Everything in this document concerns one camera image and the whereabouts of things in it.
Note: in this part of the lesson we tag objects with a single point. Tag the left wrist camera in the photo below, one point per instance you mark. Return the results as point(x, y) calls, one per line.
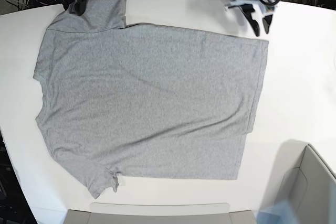
point(267, 10)

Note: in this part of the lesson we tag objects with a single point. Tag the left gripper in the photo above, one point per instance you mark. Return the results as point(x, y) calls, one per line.
point(248, 14)

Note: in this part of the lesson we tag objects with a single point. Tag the blue translucent object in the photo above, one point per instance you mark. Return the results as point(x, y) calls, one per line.
point(279, 213)

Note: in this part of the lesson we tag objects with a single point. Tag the beige tray bottom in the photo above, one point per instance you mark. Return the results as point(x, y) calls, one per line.
point(118, 213)

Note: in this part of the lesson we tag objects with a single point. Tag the grey T-shirt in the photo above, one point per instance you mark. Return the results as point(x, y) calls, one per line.
point(145, 100)

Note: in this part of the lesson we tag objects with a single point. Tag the beige box right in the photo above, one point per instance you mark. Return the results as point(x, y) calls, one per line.
point(308, 192)

